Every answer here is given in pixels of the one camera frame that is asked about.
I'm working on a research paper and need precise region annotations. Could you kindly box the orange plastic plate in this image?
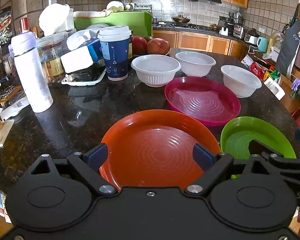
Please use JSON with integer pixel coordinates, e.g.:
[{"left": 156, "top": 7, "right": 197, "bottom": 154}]
[{"left": 99, "top": 109, "right": 221, "bottom": 190}]

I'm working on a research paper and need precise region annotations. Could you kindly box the red apple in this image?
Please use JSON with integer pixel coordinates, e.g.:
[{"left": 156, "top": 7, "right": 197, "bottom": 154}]
[
  {"left": 147, "top": 38, "right": 170, "bottom": 55},
  {"left": 132, "top": 36, "right": 147, "bottom": 55}
]

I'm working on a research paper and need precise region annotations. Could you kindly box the purple rubber glove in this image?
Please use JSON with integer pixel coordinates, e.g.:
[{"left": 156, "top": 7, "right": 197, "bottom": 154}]
[{"left": 291, "top": 78, "right": 300, "bottom": 92}]

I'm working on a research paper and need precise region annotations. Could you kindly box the magenta plastic plate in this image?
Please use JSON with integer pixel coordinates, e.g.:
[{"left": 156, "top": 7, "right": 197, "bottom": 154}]
[{"left": 165, "top": 76, "right": 241, "bottom": 127}]

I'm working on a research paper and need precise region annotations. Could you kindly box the green cutting board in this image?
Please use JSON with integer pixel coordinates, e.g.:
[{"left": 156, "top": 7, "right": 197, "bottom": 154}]
[{"left": 74, "top": 10, "right": 152, "bottom": 37}]

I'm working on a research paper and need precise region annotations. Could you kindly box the green plastic plate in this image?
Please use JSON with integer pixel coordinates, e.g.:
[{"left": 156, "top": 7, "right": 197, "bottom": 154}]
[{"left": 219, "top": 116, "right": 297, "bottom": 179}]

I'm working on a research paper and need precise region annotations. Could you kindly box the dark hanging apron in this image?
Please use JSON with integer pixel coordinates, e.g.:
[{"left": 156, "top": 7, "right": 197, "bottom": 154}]
[{"left": 276, "top": 19, "right": 300, "bottom": 75}]

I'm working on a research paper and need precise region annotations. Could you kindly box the clear glass jar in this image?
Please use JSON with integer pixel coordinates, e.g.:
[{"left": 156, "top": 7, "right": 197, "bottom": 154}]
[{"left": 36, "top": 31, "right": 69, "bottom": 83}]

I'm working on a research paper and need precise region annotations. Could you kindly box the black wok on stove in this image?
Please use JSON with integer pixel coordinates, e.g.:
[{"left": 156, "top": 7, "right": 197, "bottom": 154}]
[{"left": 172, "top": 15, "right": 190, "bottom": 24}]

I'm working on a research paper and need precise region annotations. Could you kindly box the white water bottle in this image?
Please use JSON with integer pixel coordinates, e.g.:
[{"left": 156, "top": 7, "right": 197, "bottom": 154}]
[{"left": 9, "top": 31, "right": 53, "bottom": 113}]

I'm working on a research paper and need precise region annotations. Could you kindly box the red apple right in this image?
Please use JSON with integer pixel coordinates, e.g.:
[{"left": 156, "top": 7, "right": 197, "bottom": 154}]
[{"left": 147, "top": 38, "right": 170, "bottom": 55}]

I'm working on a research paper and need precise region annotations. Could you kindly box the white paper shopping bag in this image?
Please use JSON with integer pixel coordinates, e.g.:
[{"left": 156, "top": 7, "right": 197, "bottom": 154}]
[{"left": 264, "top": 77, "right": 285, "bottom": 100}]

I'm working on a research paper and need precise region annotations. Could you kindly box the red snack bag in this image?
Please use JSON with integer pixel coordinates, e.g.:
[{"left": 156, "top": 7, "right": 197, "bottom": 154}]
[{"left": 249, "top": 62, "right": 268, "bottom": 81}]

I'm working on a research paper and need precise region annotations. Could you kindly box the white plastic tray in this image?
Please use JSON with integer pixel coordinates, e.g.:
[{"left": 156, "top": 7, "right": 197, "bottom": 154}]
[{"left": 61, "top": 65, "right": 106, "bottom": 87}]

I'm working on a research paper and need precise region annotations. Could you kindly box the blue paper coffee cup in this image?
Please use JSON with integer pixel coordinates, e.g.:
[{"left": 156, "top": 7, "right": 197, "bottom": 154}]
[{"left": 98, "top": 25, "right": 132, "bottom": 81}]

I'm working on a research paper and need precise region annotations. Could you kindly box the blue white tissue pack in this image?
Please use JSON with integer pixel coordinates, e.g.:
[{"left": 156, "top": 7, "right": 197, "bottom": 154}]
[{"left": 61, "top": 39, "right": 103, "bottom": 74}]

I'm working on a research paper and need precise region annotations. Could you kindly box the white ribbed bowl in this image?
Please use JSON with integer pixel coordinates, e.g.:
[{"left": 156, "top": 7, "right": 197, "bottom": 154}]
[
  {"left": 221, "top": 65, "right": 262, "bottom": 98},
  {"left": 131, "top": 55, "right": 181, "bottom": 88},
  {"left": 175, "top": 51, "right": 216, "bottom": 77}
]

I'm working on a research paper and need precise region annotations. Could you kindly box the red apple left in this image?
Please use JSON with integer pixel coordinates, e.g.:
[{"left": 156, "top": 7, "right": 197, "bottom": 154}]
[{"left": 132, "top": 36, "right": 147, "bottom": 55}]

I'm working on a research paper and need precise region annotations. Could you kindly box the teal electric kettle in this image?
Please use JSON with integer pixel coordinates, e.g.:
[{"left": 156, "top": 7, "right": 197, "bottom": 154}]
[{"left": 257, "top": 37, "right": 268, "bottom": 53}]

